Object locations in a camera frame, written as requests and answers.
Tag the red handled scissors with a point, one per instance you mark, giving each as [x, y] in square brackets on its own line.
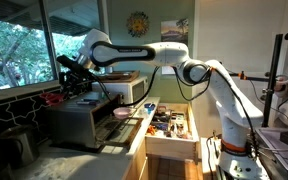
[52, 98]

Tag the sun wall decoration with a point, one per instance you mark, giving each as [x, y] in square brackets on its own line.
[137, 24]

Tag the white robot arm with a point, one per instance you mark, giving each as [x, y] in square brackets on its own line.
[239, 117]

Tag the white microwave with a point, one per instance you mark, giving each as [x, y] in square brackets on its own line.
[133, 91]

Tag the metal pot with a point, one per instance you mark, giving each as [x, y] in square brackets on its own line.
[19, 146]

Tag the black camera stand pole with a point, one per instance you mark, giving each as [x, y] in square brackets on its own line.
[271, 79]

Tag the dark blue bowl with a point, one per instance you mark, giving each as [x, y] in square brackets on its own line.
[150, 106]

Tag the wooden tray on microwave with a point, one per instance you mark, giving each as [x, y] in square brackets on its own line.
[119, 76]

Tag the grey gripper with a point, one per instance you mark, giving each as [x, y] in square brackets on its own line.
[73, 84]

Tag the pink bowl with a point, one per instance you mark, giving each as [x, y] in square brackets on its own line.
[122, 112]

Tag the open wooden junk drawer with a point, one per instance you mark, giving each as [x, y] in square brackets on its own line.
[172, 132]

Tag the landscape wall picture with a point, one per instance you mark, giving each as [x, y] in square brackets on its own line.
[175, 31]

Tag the black toaster oven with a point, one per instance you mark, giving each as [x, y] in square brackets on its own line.
[87, 123]

